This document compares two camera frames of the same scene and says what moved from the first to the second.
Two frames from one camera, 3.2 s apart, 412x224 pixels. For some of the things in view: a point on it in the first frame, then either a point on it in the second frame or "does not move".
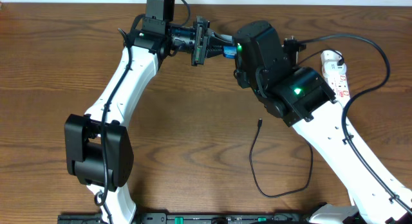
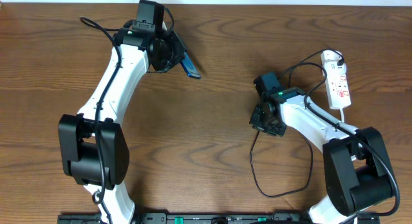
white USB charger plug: x=335 y=69 does not move
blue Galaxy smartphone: x=230 y=51 to x=189 y=67
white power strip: x=337 y=83 does not move
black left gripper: x=199 y=41 to x=177 y=52
